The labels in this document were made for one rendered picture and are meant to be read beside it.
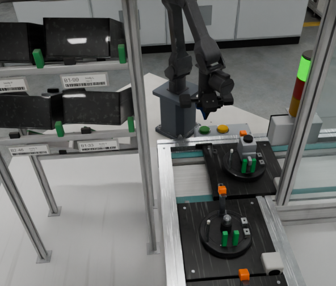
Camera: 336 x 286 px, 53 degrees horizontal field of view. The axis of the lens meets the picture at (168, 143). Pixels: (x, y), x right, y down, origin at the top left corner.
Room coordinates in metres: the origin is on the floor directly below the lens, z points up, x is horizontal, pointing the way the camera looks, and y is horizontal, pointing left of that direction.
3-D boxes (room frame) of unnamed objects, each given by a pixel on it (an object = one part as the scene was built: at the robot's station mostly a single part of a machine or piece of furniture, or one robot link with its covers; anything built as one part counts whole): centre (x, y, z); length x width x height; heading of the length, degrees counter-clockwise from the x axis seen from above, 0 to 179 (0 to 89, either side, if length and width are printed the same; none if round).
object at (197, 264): (0.54, -0.15, 1.01); 0.24 x 0.24 x 0.13; 2
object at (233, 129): (1.02, -0.21, 0.93); 0.21 x 0.07 x 0.06; 92
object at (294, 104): (0.69, -0.33, 1.28); 0.05 x 0.05 x 0.05
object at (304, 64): (0.69, -0.33, 1.38); 0.05 x 0.05 x 0.05
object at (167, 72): (1.16, -0.05, 1.15); 0.09 x 0.07 x 0.06; 122
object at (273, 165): (0.80, -0.25, 0.96); 0.24 x 0.24 x 0.02; 2
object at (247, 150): (0.79, -0.25, 1.06); 0.08 x 0.04 x 0.07; 3
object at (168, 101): (1.16, -0.05, 0.96); 0.15 x 0.15 x 0.20; 48
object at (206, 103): (0.96, -0.15, 1.13); 0.07 x 0.07 x 0.06; 3
